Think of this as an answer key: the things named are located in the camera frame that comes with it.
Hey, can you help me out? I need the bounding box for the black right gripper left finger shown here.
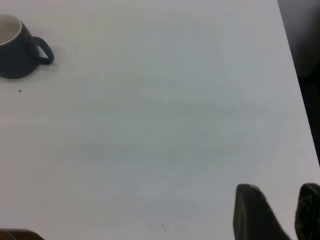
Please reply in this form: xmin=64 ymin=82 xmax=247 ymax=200
xmin=232 ymin=183 xmax=292 ymax=240

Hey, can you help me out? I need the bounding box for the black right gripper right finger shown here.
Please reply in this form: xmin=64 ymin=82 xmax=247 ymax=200
xmin=294 ymin=182 xmax=320 ymax=240

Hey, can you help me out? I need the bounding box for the dark grey ceramic mug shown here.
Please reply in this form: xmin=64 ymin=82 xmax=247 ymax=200
xmin=0 ymin=13 xmax=55 ymax=80

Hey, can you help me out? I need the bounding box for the dark rounded robot base edge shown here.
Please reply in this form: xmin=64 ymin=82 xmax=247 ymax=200
xmin=0 ymin=228 xmax=45 ymax=240

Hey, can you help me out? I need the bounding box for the grey rounded background object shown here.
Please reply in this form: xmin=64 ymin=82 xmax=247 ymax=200
xmin=284 ymin=0 xmax=320 ymax=78

